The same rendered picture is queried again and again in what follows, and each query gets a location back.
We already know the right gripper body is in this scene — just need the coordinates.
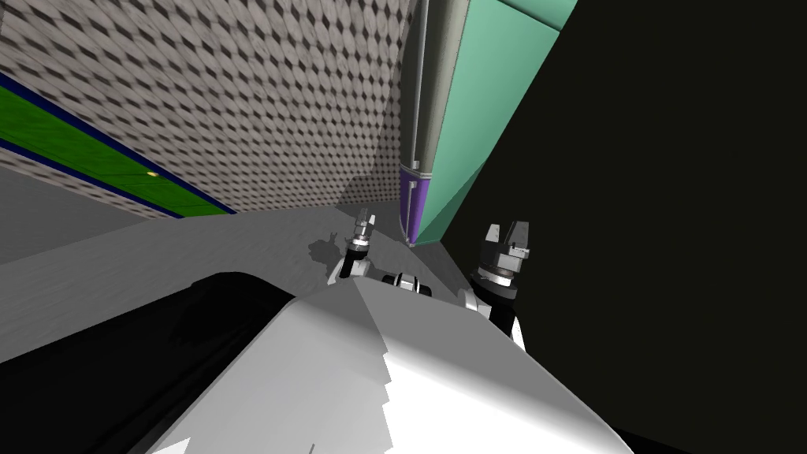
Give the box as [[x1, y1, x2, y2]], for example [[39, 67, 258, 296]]
[[477, 239, 531, 277]]

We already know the purple drawer front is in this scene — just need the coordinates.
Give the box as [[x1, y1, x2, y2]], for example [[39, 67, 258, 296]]
[[398, 163, 433, 247]]

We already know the teal cupboard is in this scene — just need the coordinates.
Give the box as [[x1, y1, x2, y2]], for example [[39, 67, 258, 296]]
[[399, 0, 579, 247]]

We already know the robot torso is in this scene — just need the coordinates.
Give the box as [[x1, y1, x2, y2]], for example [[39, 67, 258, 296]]
[[144, 271, 639, 454]]

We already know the grey cupboard door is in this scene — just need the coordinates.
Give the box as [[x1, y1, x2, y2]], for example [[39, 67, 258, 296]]
[[400, 0, 471, 176]]

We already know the long grey bar handle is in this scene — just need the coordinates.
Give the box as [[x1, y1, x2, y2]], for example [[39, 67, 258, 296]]
[[412, 0, 431, 170]]

